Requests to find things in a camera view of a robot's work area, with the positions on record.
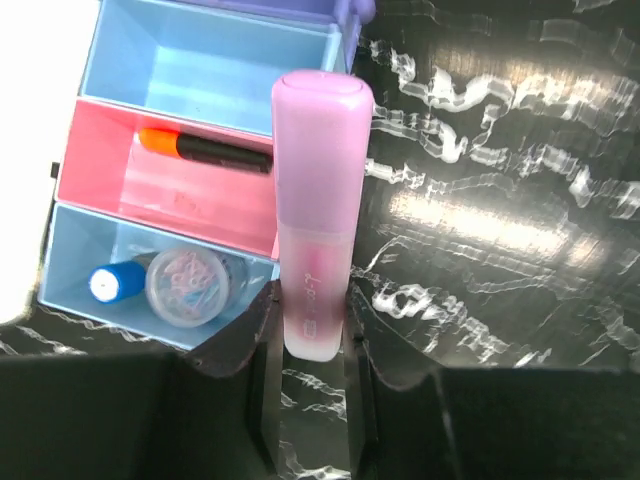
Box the orange black marker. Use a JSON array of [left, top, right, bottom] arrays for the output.
[[137, 128, 273, 174]]

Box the black marble pattern mat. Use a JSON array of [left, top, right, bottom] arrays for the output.
[[1, 1, 639, 479]]

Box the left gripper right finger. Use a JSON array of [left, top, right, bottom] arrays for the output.
[[343, 285, 639, 479]]

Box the pink bin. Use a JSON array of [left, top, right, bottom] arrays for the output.
[[56, 98, 279, 260]]

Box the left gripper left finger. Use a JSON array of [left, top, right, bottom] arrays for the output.
[[1, 281, 283, 479]]

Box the purple bin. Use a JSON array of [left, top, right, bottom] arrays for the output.
[[191, 0, 376, 71]]

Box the white dry-erase board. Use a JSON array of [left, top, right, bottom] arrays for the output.
[[1, 1, 100, 324]]

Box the pink eraser stick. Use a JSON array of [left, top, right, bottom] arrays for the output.
[[272, 70, 374, 362]]

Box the small clear glue bottle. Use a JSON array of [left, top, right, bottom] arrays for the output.
[[88, 246, 249, 328]]

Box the light blue bin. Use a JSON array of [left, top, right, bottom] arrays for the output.
[[81, 1, 347, 136], [39, 204, 278, 349]]

